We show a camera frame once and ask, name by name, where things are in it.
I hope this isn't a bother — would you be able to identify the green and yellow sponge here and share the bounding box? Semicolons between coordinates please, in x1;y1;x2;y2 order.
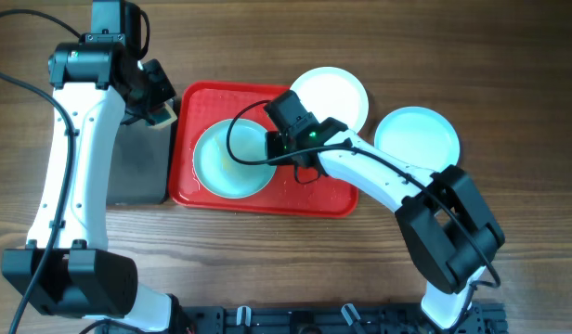
146;103;177;130

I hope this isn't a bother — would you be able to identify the light blue plate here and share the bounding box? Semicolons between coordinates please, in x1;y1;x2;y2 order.
374;106;461;172
192;119;277;199

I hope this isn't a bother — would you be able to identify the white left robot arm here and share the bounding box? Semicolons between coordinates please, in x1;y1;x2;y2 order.
2;41;189;333

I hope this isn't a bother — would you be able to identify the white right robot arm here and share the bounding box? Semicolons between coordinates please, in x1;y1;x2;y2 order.
268;118;505;329

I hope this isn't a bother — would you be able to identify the red plastic tray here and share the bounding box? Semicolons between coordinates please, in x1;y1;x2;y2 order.
168;81;359;218

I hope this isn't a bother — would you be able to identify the black water tray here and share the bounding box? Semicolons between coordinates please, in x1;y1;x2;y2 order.
106;115;174;206

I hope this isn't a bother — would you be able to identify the white plate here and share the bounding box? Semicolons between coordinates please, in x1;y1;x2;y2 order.
290;67;369;133

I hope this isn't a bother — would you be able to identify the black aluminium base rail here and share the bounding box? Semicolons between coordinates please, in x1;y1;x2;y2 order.
94;300;507;334

